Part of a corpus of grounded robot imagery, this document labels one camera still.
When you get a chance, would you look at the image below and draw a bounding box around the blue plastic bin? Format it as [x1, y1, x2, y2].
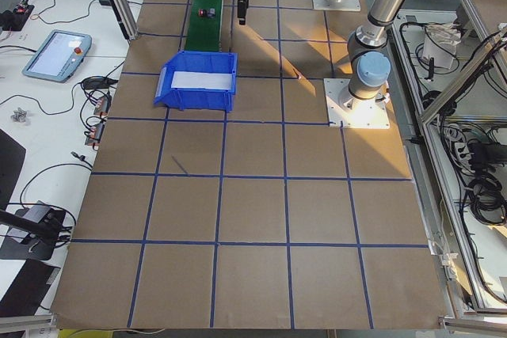
[154, 51, 238, 112]

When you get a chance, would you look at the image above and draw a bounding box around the green conveyor belt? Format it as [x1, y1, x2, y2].
[185, 0, 223, 51]

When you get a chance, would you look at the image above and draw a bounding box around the teach pendant tablet near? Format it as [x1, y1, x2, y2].
[22, 29, 92, 82]

